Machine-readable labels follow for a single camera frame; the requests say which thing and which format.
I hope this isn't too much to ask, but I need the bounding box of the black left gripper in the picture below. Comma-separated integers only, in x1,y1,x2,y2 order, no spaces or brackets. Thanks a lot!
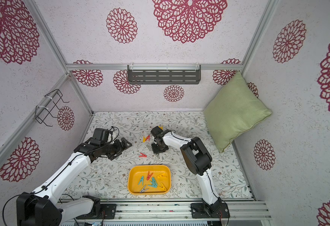
101,137,133,161

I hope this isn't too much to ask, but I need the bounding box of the red clothespin back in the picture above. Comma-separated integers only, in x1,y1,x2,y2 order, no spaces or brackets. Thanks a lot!
146,171,154,181

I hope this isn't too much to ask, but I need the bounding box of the grey clothespin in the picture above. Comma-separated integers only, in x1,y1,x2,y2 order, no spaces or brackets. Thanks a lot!
140,185,149,194

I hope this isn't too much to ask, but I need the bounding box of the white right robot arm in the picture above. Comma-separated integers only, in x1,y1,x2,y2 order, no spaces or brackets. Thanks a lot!
150,126,222,216

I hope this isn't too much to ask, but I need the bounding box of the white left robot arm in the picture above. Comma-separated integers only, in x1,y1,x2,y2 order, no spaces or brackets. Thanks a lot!
16,138,132,226

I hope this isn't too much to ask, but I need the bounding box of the yellow plastic storage tray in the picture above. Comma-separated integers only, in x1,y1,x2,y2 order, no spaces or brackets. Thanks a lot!
127,165,172,195

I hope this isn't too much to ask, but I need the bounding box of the red clothespin near tray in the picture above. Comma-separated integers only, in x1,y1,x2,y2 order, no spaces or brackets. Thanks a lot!
138,153,147,158

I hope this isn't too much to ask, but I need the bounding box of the green square pillow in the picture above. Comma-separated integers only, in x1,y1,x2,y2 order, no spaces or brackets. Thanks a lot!
204,72,272,153

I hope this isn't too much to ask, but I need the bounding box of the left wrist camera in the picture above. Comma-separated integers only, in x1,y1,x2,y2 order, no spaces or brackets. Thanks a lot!
92,128,112,143

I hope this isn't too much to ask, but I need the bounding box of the grey wall shelf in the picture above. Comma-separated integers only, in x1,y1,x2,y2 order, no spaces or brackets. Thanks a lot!
127,65,201,85

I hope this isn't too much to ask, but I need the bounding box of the black wire wall rack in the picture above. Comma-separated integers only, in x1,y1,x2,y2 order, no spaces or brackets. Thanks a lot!
34,89,69,127

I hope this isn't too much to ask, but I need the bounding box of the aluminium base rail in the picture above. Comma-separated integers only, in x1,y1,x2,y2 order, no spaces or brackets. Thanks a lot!
34,201,273,222

